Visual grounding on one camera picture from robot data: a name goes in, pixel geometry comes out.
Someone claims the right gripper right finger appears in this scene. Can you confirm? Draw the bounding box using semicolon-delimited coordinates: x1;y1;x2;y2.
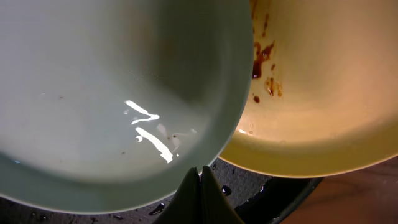
200;166;244;224

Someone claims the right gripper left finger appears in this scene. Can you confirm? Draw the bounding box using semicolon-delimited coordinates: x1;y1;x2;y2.
154;167;200;224

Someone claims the light blue plate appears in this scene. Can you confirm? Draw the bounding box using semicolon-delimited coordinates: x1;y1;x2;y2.
1;0;253;214

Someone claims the yellow plate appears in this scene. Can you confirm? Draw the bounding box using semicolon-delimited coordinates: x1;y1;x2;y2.
221;0;397;178

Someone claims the black round tray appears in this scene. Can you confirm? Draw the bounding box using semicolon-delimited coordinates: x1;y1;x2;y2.
1;159;322;223

